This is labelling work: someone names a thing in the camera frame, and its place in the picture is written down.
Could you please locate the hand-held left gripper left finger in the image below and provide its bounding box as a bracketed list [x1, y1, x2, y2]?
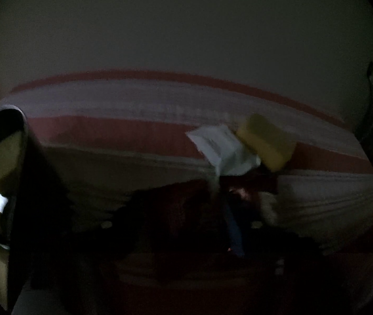
[32, 203, 138, 315]

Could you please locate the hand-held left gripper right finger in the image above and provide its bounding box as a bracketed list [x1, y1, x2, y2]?
[222, 197, 325, 315]

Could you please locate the dark red box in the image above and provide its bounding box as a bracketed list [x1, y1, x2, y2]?
[121, 176, 280, 258]

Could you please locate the white packet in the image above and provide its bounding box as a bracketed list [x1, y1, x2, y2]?
[185, 124, 262, 177]

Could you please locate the red and white striped cloth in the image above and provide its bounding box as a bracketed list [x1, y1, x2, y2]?
[0, 69, 373, 315]

